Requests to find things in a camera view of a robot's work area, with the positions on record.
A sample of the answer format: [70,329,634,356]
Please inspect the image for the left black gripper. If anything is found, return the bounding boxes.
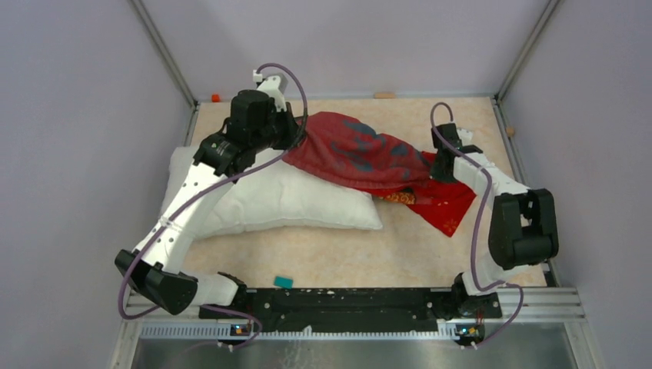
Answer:
[251,101,305,153]

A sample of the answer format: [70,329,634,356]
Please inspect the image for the white pillow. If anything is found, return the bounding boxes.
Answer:
[158,145,384,241]

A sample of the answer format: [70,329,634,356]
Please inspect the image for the wooden peg at back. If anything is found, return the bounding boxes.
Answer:
[373,91,396,99]

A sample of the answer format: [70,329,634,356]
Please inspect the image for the aluminium front rail frame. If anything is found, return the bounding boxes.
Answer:
[111,286,604,368]

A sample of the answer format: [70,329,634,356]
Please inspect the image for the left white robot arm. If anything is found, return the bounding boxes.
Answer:
[115,90,308,320]

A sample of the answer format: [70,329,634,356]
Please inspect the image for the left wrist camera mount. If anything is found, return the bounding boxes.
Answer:
[252,70,288,111]

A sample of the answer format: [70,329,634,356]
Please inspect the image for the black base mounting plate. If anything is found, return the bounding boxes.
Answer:
[230,288,502,333]

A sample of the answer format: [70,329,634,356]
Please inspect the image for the red patterned pillowcase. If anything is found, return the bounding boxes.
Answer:
[283,111,476,237]

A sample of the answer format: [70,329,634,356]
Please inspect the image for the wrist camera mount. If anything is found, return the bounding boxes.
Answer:
[252,70,288,111]
[457,128,474,146]

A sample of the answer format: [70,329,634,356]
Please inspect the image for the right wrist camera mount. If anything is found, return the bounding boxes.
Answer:
[457,128,474,146]

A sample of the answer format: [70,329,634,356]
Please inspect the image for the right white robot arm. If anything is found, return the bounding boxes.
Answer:
[431,122,559,317]

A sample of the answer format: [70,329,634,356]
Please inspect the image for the teal small block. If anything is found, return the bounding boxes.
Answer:
[273,276,294,289]

